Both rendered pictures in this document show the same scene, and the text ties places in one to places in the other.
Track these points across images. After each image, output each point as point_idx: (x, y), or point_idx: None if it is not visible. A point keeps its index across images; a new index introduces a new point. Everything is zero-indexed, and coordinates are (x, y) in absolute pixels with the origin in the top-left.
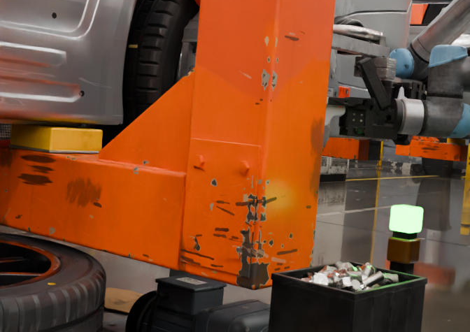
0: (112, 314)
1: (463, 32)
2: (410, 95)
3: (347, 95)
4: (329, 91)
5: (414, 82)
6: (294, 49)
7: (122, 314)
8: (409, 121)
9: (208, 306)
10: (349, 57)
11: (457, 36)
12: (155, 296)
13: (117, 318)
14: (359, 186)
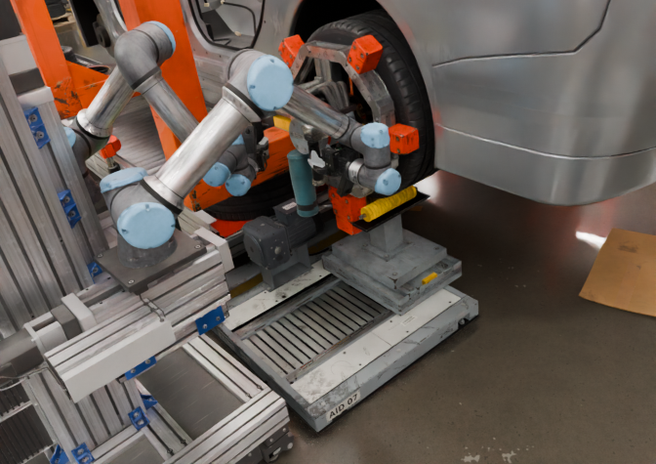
0: (591, 249)
1: (307, 122)
2: (322, 159)
3: (398, 142)
4: (302, 137)
5: (322, 149)
6: (158, 121)
7: (594, 254)
8: None
9: (281, 219)
10: (456, 105)
11: (308, 124)
12: None
13: (581, 252)
14: None
